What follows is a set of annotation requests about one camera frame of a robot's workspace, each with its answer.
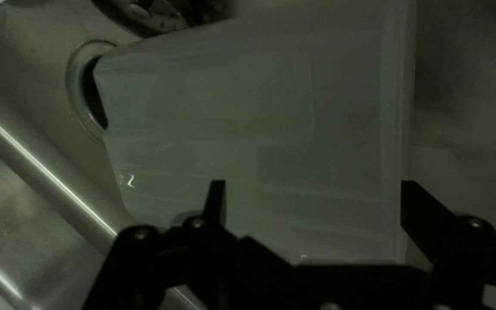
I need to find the translucent plastic container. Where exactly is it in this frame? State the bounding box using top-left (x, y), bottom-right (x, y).
top-left (95, 0), bottom-right (415, 261)

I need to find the stainless steel sink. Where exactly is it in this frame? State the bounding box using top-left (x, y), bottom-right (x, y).
top-left (0, 0), bottom-right (496, 310)

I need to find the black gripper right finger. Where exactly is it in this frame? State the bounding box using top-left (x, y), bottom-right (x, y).
top-left (402, 180), bottom-right (496, 310)

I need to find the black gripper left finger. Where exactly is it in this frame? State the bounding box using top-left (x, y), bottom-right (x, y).
top-left (81, 179), bottom-right (295, 310)

